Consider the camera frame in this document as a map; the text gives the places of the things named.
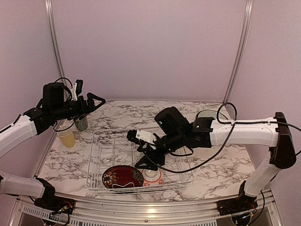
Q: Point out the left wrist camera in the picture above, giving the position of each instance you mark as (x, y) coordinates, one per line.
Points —
(76, 90)

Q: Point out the white and pink bowl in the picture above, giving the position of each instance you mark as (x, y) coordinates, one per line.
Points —
(152, 178)

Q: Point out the right aluminium frame post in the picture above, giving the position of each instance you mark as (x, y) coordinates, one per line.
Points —
(240, 50)

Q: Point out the white wire dish rack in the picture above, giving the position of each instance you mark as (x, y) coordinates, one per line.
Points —
(110, 147)

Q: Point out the pale green ceramic bowl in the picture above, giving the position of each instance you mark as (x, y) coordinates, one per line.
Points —
(141, 155)

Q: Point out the aluminium frame post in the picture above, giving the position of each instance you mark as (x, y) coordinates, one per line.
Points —
(53, 36)
(240, 50)

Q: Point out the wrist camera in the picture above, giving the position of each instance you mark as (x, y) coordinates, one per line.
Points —
(76, 90)
(139, 136)

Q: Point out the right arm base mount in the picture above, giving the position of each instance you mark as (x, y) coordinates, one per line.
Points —
(236, 205)

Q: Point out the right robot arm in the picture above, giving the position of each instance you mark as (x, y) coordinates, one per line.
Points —
(206, 132)

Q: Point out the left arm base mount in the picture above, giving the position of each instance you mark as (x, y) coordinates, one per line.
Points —
(56, 204)

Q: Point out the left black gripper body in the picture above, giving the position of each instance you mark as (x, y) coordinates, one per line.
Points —
(81, 110)

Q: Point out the yellow mug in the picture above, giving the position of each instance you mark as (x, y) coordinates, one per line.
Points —
(66, 136)

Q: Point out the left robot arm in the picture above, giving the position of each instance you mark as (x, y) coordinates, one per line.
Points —
(59, 102)

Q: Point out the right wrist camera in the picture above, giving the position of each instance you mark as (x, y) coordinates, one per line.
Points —
(139, 136)

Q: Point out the left aluminium frame post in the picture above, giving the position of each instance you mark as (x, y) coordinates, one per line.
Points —
(53, 36)

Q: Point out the dark red floral plate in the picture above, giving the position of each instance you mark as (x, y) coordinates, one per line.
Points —
(122, 176)

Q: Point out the floral ceramic tumbler cup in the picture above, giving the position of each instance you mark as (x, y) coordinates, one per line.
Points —
(81, 124)

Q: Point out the aluminium front frame rail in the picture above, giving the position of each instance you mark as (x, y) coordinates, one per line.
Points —
(123, 212)

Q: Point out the light teal plate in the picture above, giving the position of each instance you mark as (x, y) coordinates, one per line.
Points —
(211, 113)

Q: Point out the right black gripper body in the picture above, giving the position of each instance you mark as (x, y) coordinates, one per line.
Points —
(150, 153)

